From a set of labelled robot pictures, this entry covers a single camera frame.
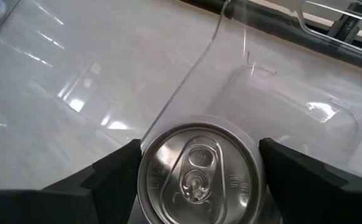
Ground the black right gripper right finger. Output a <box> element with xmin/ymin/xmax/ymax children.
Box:
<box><xmin>258</xmin><ymin>138</ymin><xmax>362</xmax><ymax>224</ymax></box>

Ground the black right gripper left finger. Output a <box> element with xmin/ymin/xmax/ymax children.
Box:
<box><xmin>0</xmin><ymin>139</ymin><xmax>143</xmax><ymax>224</ymax></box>

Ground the white Spindrift can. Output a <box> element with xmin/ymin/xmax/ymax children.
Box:
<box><xmin>136</xmin><ymin>119</ymin><xmax>267</xmax><ymax>224</ymax></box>

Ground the clear plastic bin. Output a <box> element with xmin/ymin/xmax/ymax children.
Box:
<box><xmin>0</xmin><ymin>0</ymin><xmax>22</xmax><ymax>49</ymax></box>
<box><xmin>140</xmin><ymin>0</ymin><xmax>362</xmax><ymax>175</ymax></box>

